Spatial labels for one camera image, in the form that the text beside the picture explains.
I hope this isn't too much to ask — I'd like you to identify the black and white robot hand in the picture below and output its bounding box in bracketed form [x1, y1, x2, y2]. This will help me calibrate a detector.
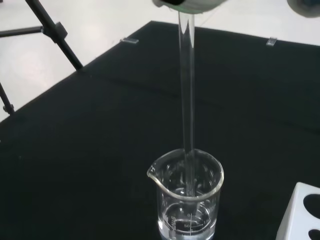
[152, 0, 320, 20]

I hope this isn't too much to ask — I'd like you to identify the small clear glass beaker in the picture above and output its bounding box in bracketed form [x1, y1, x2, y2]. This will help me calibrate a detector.
[146, 147, 225, 240]

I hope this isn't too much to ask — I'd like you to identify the white test tube rack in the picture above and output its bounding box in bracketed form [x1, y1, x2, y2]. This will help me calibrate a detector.
[283, 181, 320, 240]

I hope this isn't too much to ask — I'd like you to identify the black tripod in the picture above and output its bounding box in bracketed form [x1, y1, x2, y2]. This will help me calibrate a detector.
[0, 0, 85, 116]

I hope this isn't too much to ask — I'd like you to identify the black bench cloth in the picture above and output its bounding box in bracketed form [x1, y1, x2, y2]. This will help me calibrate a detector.
[0, 20, 320, 240]

